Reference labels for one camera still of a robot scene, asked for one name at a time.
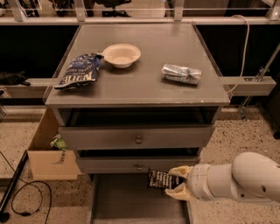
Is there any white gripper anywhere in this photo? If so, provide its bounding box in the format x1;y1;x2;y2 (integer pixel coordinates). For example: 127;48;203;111
164;164;211;201

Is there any dark chocolate rxbar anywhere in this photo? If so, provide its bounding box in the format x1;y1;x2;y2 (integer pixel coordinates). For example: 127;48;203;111
147;169;183;190

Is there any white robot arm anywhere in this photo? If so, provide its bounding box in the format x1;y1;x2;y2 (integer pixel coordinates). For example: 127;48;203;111
165;152;280;206

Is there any grey bottom drawer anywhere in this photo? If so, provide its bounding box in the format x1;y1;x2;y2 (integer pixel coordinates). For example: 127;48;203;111
87;174;193;224

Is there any grey drawer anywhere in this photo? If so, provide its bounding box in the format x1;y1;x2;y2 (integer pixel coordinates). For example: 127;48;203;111
76;156;200;174
87;174;193;224
59;125;214;151

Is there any grey top drawer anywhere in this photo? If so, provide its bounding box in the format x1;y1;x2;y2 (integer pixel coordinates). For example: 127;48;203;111
59;125;214;151

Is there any grey middle drawer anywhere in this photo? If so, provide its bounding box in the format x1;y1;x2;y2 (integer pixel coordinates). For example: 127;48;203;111
76;156;200;174

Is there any grey drawer cabinet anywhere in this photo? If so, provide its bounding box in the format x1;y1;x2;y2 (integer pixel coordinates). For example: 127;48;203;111
45;24;229;159

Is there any silver foil snack pack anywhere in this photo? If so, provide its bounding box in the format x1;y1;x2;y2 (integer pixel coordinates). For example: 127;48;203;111
162;64;202;86

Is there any green bottle in box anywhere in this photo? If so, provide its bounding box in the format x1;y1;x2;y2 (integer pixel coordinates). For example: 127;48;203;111
50;134;67;151

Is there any cardboard box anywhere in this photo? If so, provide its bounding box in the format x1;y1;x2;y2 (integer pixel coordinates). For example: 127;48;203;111
27;108;80;180

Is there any white paper bowl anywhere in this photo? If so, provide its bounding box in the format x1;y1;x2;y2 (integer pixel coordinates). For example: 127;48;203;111
102;44;141;68

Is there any blue kettle chips bag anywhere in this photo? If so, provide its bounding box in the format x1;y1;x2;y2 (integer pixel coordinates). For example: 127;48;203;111
54;53;103;89

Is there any black floor bar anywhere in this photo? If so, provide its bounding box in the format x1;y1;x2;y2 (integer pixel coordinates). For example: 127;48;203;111
0;150;28;224

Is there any black cloth on ledge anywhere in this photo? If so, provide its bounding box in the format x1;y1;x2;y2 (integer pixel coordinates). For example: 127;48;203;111
0;71;31;86

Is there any metal railing beam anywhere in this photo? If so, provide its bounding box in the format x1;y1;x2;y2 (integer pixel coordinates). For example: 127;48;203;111
0;0;280;25

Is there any black floor cable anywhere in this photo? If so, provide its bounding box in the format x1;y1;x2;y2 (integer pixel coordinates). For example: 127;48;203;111
0;150;53;224

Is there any white hanging cable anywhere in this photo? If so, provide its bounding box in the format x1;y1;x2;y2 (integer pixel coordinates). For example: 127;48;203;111
225;14;250;95

